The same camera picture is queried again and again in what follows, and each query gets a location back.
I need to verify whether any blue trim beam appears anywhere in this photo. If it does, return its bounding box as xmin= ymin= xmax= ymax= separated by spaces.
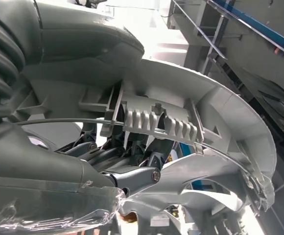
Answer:
xmin=211 ymin=0 xmax=284 ymax=62

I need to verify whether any grey metal ceiling frame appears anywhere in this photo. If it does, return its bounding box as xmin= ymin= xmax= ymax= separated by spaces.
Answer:
xmin=168 ymin=0 xmax=228 ymax=76

